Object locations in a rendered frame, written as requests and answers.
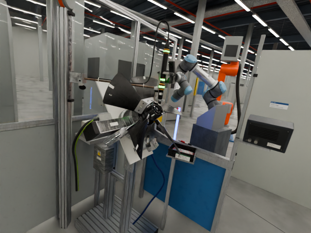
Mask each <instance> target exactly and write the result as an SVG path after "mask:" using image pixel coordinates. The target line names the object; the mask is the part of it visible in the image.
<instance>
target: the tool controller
mask: <svg viewBox="0 0 311 233"><path fill-rule="evenodd" d="M293 131H294V123H292V122H287V121H282V120H278V119H273V118H268V117H263V116H257V115H252V114H250V116H249V117H248V120H247V124H246V128H245V132H244V136H243V142H247V143H250V144H254V145H257V146H260V147H264V148H268V149H271V150H274V151H277V152H281V153H285V152H286V149H287V146H288V144H289V141H290V138H291V136H292V134H293Z"/></svg>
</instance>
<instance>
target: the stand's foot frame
mask: <svg viewBox="0 0 311 233"><path fill-rule="evenodd" d="M121 202H122V200H121V199H120V198H119V197H117V196H116V195H115V196H114V208H113V214H112V215H111V216H110V217H108V218H107V219H104V218H103V202H102V203H101V204H99V205H97V206H96V207H94V208H93V209H91V210H89V211H88V212H86V213H85V214H83V215H81V216H80V217H78V218H77V219H75V227H76V228H77V229H78V231H79V232H80V233H119V222H120V212H121ZM139 216H140V213H138V212H137V211H136V210H135V209H133V208H132V210H131V222H130V228H129V229H128V231H126V232H125V233H158V227H157V226H156V225H154V224H153V223H152V222H150V221H149V220H148V219H146V218H145V217H144V216H141V217H140V218H139V219H138V221H137V222H136V223H135V224H134V225H133V224H132V223H133V222H134V221H135V220H136V219H137V218H138V217H139Z"/></svg>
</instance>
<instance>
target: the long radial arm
mask: <svg viewBox="0 0 311 233"><path fill-rule="evenodd" d="M96 123H97V126H98V128H99V131H100V134H98V135H97V136H96V137H94V138H93V139H92V140H94V139H98V138H102V137H106V136H110V135H112V134H114V133H115V132H117V131H118V130H120V129H121V128H123V127H125V128H127V127H128V126H131V125H132V124H133V123H134V122H133V119H132V117H131V116H128V117H122V118H115V119H109V120H103V121H97V122H96Z"/></svg>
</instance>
